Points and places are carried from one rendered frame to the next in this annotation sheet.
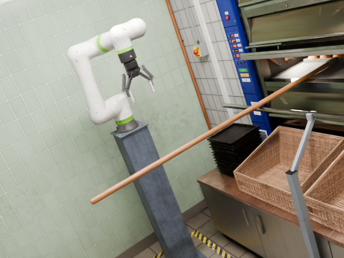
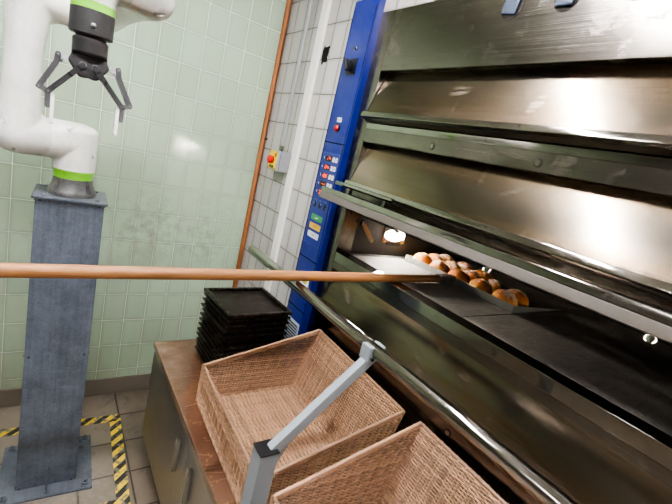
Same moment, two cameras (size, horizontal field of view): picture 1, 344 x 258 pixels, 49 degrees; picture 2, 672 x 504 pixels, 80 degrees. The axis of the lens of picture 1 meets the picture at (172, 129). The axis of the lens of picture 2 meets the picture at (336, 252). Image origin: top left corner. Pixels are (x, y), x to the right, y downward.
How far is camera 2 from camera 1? 107 cm
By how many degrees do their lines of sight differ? 13
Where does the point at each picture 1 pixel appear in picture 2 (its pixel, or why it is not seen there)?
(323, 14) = (484, 187)
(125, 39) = not seen: outside the picture
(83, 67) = (22, 18)
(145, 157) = (66, 258)
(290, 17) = (427, 170)
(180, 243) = (50, 436)
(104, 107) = (29, 123)
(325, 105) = (403, 339)
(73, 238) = not seen: outside the picture
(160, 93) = (190, 188)
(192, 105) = (229, 233)
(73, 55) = not seen: outside the picture
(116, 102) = (66, 132)
